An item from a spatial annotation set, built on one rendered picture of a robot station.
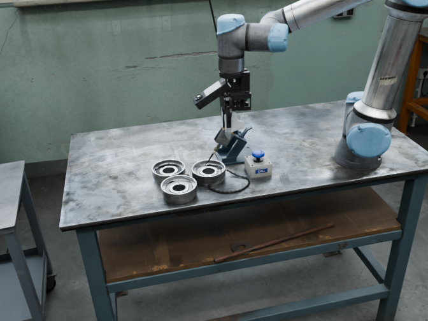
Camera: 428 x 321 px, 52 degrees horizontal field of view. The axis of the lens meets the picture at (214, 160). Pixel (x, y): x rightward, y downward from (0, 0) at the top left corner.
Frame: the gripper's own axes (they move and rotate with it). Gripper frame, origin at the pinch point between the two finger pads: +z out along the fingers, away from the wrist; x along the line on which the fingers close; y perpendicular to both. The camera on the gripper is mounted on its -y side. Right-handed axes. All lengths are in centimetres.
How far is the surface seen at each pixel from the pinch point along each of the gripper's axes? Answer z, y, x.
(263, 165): 8.7, 10.3, -7.3
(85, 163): 13, -46, 17
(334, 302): 70, 37, -13
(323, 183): 13.1, 26.8, -15.1
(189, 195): 10.2, -14.4, -15.6
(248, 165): 9.2, 6.0, -5.2
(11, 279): 72, -87, 32
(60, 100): 41, -72, 156
